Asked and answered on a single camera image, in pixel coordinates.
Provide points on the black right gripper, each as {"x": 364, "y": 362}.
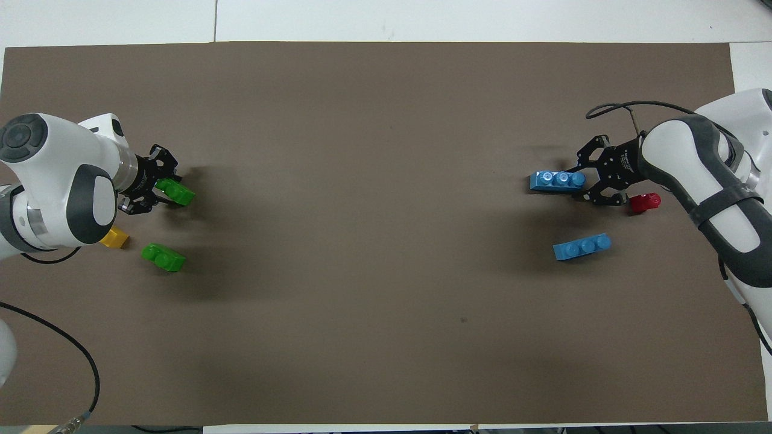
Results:
{"x": 621, "y": 166}

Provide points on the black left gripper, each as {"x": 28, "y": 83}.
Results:
{"x": 142, "y": 181}

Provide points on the green two-stud toy brick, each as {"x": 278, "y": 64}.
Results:
{"x": 181, "y": 194}
{"x": 164, "y": 258}

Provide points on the blue three-stud toy brick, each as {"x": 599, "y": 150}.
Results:
{"x": 555, "y": 181}
{"x": 582, "y": 248}

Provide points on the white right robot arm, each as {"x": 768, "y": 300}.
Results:
{"x": 724, "y": 181}

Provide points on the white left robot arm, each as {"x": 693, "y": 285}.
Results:
{"x": 54, "y": 181}

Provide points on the red small toy brick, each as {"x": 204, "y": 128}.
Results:
{"x": 646, "y": 202}

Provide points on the yellow two-stud toy brick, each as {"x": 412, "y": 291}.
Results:
{"x": 116, "y": 239}

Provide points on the brown table mat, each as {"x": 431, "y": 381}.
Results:
{"x": 386, "y": 331}

